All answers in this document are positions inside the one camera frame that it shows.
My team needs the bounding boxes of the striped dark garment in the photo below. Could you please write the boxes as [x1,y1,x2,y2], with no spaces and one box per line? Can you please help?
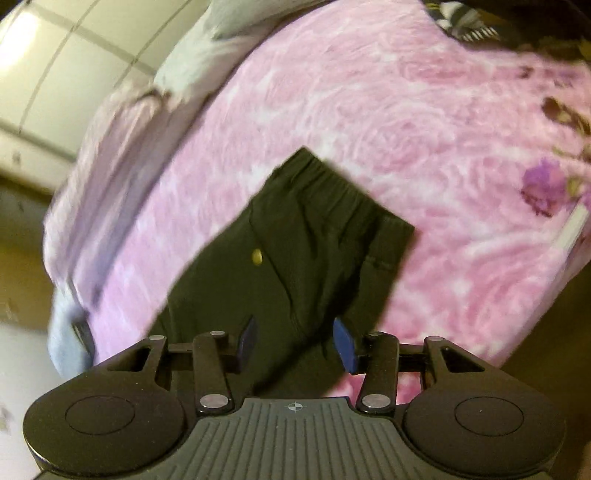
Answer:
[422,0,504,42]

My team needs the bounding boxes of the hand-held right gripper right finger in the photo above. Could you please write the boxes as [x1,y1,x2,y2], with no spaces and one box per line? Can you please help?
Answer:
[333,318,485,414]

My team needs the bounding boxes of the cream wardrobe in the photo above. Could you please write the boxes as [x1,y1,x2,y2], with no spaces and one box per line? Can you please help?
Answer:
[0,0,213,185]

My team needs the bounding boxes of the pink floral bed sheet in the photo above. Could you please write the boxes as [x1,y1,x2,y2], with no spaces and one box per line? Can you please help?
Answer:
[69,0,591,407]

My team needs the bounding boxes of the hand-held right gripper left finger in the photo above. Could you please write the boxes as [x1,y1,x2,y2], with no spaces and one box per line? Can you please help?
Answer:
[107,316,258,414]

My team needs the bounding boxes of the black pants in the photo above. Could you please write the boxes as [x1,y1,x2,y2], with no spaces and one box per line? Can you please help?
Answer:
[145,147,416,398]

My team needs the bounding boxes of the pink blanket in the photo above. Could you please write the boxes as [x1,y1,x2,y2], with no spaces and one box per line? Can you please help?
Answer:
[44,83,185,296]

